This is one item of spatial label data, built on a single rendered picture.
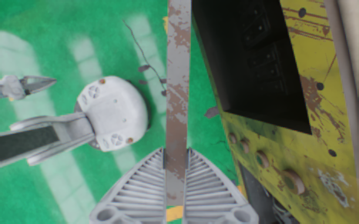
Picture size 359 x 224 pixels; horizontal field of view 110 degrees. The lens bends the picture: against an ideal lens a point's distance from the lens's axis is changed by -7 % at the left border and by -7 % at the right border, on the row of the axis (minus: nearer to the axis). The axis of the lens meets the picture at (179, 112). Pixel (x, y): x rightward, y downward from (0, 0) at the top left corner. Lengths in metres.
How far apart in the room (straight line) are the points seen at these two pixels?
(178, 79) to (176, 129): 0.06
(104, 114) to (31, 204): 1.57
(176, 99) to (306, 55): 0.20
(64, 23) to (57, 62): 0.39
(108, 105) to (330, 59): 1.18
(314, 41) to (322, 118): 0.11
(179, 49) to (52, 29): 1.86
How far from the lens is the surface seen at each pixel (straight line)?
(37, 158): 0.95
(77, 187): 2.01
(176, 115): 0.16
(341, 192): 0.33
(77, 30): 1.83
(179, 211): 1.85
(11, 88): 0.87
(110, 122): 1.22
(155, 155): 0.16
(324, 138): 0.29
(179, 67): 0.16
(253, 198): 0.88
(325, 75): 0.26
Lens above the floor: 1.38
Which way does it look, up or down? 85 degrees down
